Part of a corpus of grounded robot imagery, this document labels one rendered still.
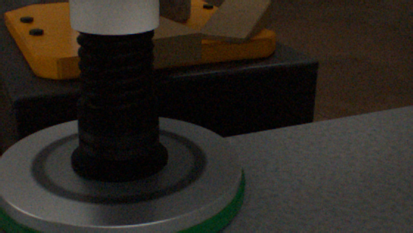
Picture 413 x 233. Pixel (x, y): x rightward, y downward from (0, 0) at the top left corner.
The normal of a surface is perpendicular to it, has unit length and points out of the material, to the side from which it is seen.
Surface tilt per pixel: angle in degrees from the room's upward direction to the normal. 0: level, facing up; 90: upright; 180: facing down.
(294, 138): 0
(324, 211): 0
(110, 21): 90
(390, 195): 0
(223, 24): 11
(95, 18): 90
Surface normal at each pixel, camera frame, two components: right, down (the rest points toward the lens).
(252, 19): -0.04, -0.84
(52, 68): -0.34, 0.34
